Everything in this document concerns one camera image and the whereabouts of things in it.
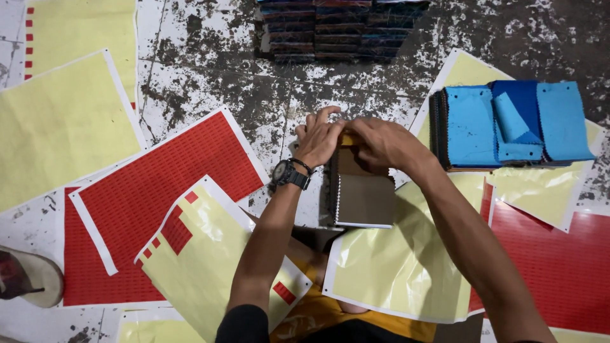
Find person's left hand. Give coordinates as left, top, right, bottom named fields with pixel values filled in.
left=294, top=106, right=347, bottom=169

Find person's right hand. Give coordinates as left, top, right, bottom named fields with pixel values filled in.
left=343, top=117, right=432, bottom=178

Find brown fabric swatch stack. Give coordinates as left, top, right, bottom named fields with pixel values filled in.
left=328, top=133, right=397, bottom=230

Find black wristwatch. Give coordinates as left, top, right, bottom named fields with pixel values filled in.
left=271, top=159, right=313, bottom=192

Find rows of dark swatch stacks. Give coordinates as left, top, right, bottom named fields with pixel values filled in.
left=255, top=0, right=430, bottom=64

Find light blue swatch stack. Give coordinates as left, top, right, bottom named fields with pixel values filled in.
left=536, top=81, right=597, bottom=165
left=429, top=86, right=502, bottom=172

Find blank yellow backing sheet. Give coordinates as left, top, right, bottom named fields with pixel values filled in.
left=322, top=172, right=488, bottom=325
left=409, top=48, right=607, bottom=233
left=0, top=49, right=147, bottom=213
left=116, top=309, right=207, bottom=343

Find person's leg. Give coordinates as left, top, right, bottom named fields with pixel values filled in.
left=284, top=237, right=370, bottom=315

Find dark blue folded swatch stack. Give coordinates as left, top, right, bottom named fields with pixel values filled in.
left=490, top=79, right=545, bottom=166

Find yellow sheet with red stickers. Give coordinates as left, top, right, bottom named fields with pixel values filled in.
left=24, top=0, right=139, bottom=111
left=134, top=175, right=314, bottom=343

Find red sticker sheet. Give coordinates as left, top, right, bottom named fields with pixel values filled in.
left=69, top=106, right=271, bottom=277
left=62, top=186, right=168, bottom=307
left=468, top=178, right=610, bottom=335

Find person's black shirt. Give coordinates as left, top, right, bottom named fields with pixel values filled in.
left=214, top=304, right=426, bottom=343

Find beige sandal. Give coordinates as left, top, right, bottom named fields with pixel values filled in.
left=0, top=245, right=64, bottom=309

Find thin black bracelet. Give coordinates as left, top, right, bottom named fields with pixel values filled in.
left=288, top=157, right=316, bottom=176

